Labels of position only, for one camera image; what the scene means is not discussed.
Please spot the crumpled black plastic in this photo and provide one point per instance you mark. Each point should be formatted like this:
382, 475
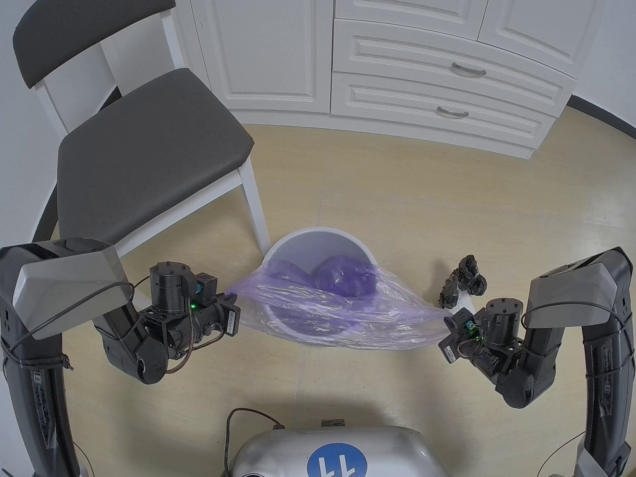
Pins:
469, 271

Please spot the white wardrobe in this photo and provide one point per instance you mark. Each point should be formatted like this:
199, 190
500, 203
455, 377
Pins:
278, 42

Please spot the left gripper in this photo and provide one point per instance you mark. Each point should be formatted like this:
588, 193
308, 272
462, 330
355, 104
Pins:
213, 318

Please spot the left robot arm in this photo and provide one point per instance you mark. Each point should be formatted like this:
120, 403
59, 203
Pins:
64, 276

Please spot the white trash bin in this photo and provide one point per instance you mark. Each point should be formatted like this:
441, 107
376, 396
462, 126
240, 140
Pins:
318, 244

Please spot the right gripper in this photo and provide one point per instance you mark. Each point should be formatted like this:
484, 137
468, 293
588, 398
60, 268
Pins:
454, 348

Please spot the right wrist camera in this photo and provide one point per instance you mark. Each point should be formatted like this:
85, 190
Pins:
459, 322

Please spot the white chair dark grey seat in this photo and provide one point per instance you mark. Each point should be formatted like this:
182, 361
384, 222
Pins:
149, 142

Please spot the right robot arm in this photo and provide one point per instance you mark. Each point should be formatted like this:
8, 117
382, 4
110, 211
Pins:
566, 296

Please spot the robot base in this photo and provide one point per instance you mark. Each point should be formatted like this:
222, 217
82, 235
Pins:
298, 450

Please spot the purple plastic bag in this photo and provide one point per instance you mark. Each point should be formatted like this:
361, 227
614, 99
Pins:
348, 316

